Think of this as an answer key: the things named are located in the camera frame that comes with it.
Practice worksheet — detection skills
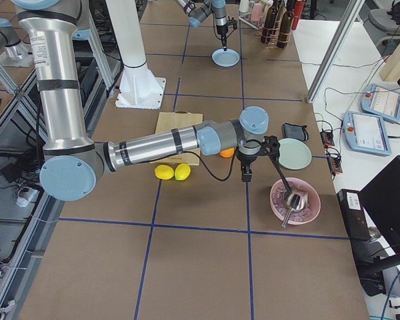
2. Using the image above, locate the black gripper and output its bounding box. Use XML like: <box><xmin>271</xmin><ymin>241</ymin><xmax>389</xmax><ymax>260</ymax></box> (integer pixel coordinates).
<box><xmin>216</xmin><ymin>25</ymin><xmax>227</xmax><ymax>51</ymax></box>
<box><xmin>236</xmin><ymin>151</ymin><xmax>257</xmax><ymax>182</ymax></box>

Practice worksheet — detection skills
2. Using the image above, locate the light blue plate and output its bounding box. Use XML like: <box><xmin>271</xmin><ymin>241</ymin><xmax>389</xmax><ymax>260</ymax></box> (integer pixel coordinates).
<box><xmin>211</xmin><ymin>49</ymin><xmax>240</xmax><ymax>67</ymax></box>

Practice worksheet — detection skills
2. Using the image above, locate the orange fruit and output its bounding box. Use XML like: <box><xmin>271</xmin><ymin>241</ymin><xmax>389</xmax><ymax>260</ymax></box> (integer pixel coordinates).
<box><xmin>219</xmin><ymin>148</ymin><xmax>235</xmax><ymax>159</ymax></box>

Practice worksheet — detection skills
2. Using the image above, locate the pale green plate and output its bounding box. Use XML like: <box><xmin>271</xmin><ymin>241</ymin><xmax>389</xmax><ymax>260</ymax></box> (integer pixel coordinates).
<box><xmin>279</xmin><ymin>138</ymin><xmax>312</xmax><ymax>170</ymax></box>

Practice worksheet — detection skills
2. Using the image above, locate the dark wine bottle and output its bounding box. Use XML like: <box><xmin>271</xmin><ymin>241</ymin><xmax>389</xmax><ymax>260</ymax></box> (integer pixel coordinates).
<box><xmin>277</xmin><ymin>0</ymin><xmax>296</xmax><ymax>49</ymax></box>
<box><xmin>261</xmin><ymin>0</ymin><xmax>279</xmax><ymax>43</ymax></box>

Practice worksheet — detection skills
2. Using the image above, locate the pink bowl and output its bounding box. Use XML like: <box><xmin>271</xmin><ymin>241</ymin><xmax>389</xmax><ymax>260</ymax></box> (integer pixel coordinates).
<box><xmin>270</xmin><ymin>177</ymin><xmax>321</xmax><ymax>225</ymax></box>

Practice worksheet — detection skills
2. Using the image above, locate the dark grey folded cloth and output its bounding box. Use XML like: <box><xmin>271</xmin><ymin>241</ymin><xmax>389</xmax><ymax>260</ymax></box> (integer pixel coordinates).
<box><xmin>282</xmin><ymin>123</ymin><xmax>309</xmax><ymax>141</ymax></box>

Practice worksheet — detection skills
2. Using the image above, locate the metal ladle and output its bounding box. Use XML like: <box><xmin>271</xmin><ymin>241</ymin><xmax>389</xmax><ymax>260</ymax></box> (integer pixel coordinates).
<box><xmin>281</xmin><ymin>190</ymin><xmax>308</xmax><ymax>229</ymax></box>

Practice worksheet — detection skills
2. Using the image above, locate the yellow lemon far side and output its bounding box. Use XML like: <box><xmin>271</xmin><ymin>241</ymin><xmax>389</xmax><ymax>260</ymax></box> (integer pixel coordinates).
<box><xmin>174</xmin><ymin>163</ymin><xmax>191</xmax><ymax>181</ymax></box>

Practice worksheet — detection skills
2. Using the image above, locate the yellow lemon near board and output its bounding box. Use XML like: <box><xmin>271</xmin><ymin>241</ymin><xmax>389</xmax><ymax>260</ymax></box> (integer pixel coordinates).
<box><xmin>154</xmin><ymin>165</ymin><xmax>174</xmax><ymax>180</ymax></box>

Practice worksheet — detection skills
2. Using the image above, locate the orange black connector box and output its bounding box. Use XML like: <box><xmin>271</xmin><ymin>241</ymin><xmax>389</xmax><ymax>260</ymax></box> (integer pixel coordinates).
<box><xmin>320</xmin><ymin>130</ymin><xmax>335</xmax><ymax>148</ymax></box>

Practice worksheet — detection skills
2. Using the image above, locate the bamboo cutting board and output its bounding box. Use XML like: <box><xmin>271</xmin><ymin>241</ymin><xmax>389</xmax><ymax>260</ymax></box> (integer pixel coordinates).
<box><xmin>151</xmin><ymin>111</ymin><xmax>203</xmax><ymax>166</ymax></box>

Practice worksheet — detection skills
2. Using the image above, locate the teach pendant near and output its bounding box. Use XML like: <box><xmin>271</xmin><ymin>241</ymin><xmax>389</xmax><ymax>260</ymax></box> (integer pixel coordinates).
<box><xmin>343</xmin><ymin>111</ymin><xmax>391</xmax><ymax>156</ymax></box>

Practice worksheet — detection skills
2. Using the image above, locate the teach pendant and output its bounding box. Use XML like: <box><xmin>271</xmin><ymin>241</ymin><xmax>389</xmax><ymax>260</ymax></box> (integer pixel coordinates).
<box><xmin>361</xmin><ymin>83</ymin><xmax>400</xmax><ymax>123</ymax></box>
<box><xmin>343</xmin><ymin>111</ymin><xmax>391</xmax><ymax>156</ymax></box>

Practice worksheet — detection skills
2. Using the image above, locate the black computer monitor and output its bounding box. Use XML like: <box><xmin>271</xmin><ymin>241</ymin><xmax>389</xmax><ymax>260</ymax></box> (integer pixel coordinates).
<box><xmin>359</xmin><ymin>155</ymin><xmax>400</xmax><ymax>253</ymax></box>

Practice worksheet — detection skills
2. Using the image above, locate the teach pendant far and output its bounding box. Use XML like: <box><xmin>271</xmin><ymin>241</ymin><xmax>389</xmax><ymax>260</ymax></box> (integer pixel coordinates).
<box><xmin>361</xmin><ymin>83</ymin><xmax>400</xmax><ymax>123</ymax></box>

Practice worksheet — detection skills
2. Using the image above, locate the black desktop computer case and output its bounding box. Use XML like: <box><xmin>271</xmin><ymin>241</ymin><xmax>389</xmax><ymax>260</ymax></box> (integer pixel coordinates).
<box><xmin>337</xmin><ymin>189</ymin><xmax>398</xmax><ymax>297</ymax></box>

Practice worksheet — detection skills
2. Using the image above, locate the copper wire bottle rack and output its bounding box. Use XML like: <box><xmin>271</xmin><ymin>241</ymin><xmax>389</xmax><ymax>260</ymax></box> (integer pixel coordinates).
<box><xmin>260</xmin><ymin>13</ymin><xmax>293</xmax><ymax>49</ymax></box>

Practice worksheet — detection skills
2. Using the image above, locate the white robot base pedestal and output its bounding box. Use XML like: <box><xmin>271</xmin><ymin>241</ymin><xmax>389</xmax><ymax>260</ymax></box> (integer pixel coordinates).
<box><xmin>106</xmin><ymin>0</ymin><xmax>166</xmax><ymax>110</ymax></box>

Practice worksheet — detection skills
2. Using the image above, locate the aluminium frame post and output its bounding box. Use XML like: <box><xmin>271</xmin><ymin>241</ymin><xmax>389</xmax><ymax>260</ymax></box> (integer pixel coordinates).
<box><xmin>306</xmin><ymin>0</ymin><xmax>365</xmax><ymax>103</ymax></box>

